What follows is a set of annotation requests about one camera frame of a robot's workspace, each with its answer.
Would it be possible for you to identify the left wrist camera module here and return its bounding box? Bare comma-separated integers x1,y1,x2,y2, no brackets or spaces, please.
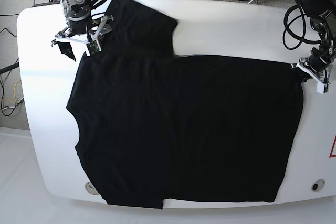
317,82,330,94

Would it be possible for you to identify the black T-shirt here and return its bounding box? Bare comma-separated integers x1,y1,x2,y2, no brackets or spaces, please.
67,0,304,209

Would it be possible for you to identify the right table cable grommet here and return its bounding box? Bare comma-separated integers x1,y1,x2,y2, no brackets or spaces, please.
311,179,326,192

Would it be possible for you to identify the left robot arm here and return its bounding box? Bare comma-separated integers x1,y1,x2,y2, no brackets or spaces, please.
283,0,335,94

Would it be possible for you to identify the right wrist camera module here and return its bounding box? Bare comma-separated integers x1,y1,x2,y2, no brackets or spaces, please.
86,38,102,57

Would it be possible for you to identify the red triangle warning sticker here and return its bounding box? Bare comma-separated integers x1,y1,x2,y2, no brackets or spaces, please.
329,137,336,158

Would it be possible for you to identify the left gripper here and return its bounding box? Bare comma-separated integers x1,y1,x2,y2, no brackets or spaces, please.
290,48,332,88

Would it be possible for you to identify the table cable grommet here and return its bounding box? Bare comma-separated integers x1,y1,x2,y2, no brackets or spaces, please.
85,182,100,195
311,179,326,192

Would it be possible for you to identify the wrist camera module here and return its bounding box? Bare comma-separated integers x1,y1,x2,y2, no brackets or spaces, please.
86,38,102,57
317,82,330,94

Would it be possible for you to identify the left table cable grommet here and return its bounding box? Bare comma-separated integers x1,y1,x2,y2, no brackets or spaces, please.
85,182,100,195

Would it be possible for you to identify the yellow cable on floor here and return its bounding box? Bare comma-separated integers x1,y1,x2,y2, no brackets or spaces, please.
0,79,25,109

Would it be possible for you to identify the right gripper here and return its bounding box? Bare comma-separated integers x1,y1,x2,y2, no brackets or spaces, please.
51,15,114,61

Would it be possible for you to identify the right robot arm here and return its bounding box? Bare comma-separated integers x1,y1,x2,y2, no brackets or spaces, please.
51,0,114,61

